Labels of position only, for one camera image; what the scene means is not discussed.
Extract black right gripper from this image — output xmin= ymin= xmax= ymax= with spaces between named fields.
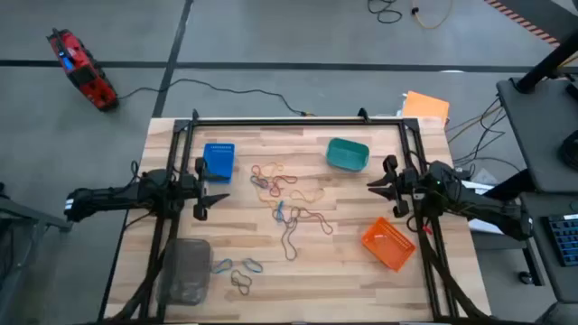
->
xmin=366 ymin=154 xmax=428 ymax=219

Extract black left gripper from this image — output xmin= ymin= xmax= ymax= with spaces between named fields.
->
xmin=178 ymin=156 xmax=232 ymax=222

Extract yellow rubber band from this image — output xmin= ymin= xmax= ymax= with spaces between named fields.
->
xmin=256 ymin=185 xmax=280 ymax=209
xmin=288 ymin=187 xmax=327 ymax=205

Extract orange rubber band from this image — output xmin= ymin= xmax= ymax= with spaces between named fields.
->
xmin=257 ymin=161 xmax=285 ymax=179

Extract brown rubber band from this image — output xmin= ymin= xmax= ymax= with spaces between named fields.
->
xmin=229 ymin=268 xmax=253 ymax=297
xmin=291 ymin=206 xmax=335 ymax=237
xmin=281 ymin=216 xmax=303 ymax=263
xmin=284 ymin=205 xmax=303 ymax=232

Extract blue plastic basket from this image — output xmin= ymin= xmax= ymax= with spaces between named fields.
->
xmin=201 ymin=142 xmax=237 ymax=185

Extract green plastic basket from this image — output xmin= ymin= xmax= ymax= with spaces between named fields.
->
xmin=325 ymin=137 xmax=371 ymax=173

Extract orange plastic basket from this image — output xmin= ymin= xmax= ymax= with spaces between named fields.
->
xmin=360 ymin=216 xmax=417 ymax=274

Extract orange paper folder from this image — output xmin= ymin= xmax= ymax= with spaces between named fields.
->
xmin=401 ymin=90 xmax=452 ymax=126

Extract clear grey plastic basket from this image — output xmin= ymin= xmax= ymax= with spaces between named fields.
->
xmin=155 ymin=237 xmax=214 ymax=307

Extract white paper sheet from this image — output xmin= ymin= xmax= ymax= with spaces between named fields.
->
xmin=464 ymin=180 xmax=506 ymax=236

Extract black desk base bar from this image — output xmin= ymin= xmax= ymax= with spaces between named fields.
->
xmin=482 ymin=169 xmax=532 ymax=200

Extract dark grey side desk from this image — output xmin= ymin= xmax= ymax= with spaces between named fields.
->
xmin=495 ymin=76 xmax=578 ymax=195

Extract grey metal stand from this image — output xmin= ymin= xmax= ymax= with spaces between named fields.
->
xmin=0 ymin=182 xmax=74 ymax=325

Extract black keyboard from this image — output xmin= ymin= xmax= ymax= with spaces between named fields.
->
xmin=544 ymin=213 xmax=578 ymax=267

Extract black round object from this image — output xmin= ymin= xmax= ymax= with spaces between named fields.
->
xmin=558 ymin=129 xmax=578 ymax=172

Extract dark grey keyboard desk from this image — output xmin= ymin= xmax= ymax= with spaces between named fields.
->
xmin=518 ymin=191 xmax=578 ymax=304

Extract orange black striped ramp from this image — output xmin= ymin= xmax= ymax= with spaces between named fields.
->
xmin=483 ymin=0 xmax=564 ymax=47

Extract black floor cable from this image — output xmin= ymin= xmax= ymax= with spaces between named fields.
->
xmin=117 ymin=78 xmax=317 ymax=117

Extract black aluminium table frame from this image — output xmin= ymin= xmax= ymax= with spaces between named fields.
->
xmin=97 ymin=107 xmax=491 ymax=325

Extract black desk cable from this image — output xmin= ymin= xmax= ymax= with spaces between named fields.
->
xmin=451 ymin=97 xmax=509 ymax=168

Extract yellow floor cable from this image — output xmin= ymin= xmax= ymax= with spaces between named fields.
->
xmin=409 ymin=0 xmax=453 ymax=31

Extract black coiled cable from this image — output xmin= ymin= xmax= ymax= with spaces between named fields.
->
xmin=366 ymin=0 xmax=404 ymax=25

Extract black desk post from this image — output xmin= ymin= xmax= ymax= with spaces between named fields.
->
xmin=516 ymin=39 xmax=578 ymax=95

